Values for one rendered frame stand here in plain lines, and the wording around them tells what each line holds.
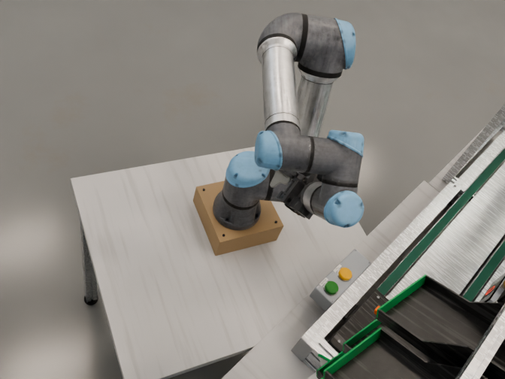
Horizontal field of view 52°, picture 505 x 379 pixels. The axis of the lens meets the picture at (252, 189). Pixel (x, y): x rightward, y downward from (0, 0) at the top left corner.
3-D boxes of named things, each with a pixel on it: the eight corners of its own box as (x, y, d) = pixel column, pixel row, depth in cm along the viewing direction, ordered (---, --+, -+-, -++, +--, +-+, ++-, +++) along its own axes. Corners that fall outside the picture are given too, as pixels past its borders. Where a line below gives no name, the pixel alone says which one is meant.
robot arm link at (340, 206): (370, 190, 105) (364, 231, 106) (344, 182, 115) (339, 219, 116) (334, 187, 102) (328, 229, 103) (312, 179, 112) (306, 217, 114)
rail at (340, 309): (290, 350, 150) (301, 336, 142) (436, 197, 200) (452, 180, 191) (304, 364, 149) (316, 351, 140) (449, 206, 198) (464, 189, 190)
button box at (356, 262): (308, 295, 157) (315, 286, 153) (348, 256, 169) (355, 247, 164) (325, 312, 155) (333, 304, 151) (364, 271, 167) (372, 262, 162)
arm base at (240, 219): (207, 194, 167) (211, 174, 159) (252, 188, 171) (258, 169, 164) (219, 233, 158) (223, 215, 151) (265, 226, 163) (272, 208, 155)
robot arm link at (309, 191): (323, 177, 113) (349, 198, 116) (314, 174, 118) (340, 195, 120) (303, 205, 113) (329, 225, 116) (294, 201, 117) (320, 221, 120)
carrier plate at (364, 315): (326, 343, 144) (329, 340, 143) (373, 291, 158) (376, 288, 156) (394, 410, 137) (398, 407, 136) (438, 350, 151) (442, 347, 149)
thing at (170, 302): (71, 183, 171) (70, 178, 168) (306, 141, 206) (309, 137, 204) (126, 392, 136) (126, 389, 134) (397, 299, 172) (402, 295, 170)
